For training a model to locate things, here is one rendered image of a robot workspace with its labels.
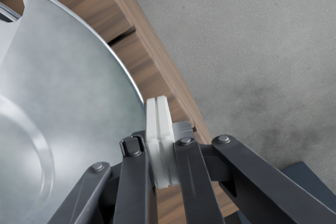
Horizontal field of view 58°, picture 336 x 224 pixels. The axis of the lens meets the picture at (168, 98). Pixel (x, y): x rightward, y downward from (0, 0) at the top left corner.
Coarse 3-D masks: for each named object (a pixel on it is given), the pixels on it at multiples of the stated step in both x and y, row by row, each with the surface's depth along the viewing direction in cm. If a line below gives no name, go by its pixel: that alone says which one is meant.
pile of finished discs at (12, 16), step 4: (0, 4) 21; (4, 4) 21; (0, 8) 20; (4, 8) 21; (8, 8) 21; (0, 12) 20; (4, 12) 20; (8, 12) 21; (12, 12) 21; (16, 12) 21; (0, 16) 21; (4, 16) 21; (8, 16) 20; (12, 16) 20; (16, 16) 21; (20, 16) 21; (4, 20) 21; (8, 20) 21; (12, 20) 20; (16, 20) 20
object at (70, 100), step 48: (48, 0) 20; (0, 48) 20; (48, 48) 21; (96, 48) 21; (0, 96) 21; (48, 96) 22; (96, 96) 22; (0, 144) 22; (48, 144) 23; (96, 144) 23; (0, 192) 23; (48, 192) 24
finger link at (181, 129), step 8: (176, 128) 18; (184, 128) 18; (176, 136) 17; (184, 136) 17; (192, 136) 17; (200, 144) 16; (208, 144) 15; (208, 152) 15; (208, 160) 14; (216, 160) 14; (208, 168) 15; (216, 168) 15; (224, 168) 14; (216, 176) 15; (224, 176) 15; (232, 176) 15
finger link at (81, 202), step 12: (96, 168) 14; (108, 168) 14; (84, 180) 14; (96, 180) 14; (72, 192) 13; (84, 192) 13; (96, 192) 13; (60, 204) 12; (72, 204) 12; (84, 204) 12; (96, 204) 13; (60, 216) 12; (72, 216) 12; (84, 216) 12; (96, 216) 13; (108, 216) 14
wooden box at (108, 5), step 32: (0, 0) 21; (64, 0) 22; (96, 0) 22; (128, 0) 34; (128, 32) 25; (128, 64) 23; (160, 64) 27; (192, 96) 59; (192, 128) 26; (160, 192) 27; (224, 192) 27
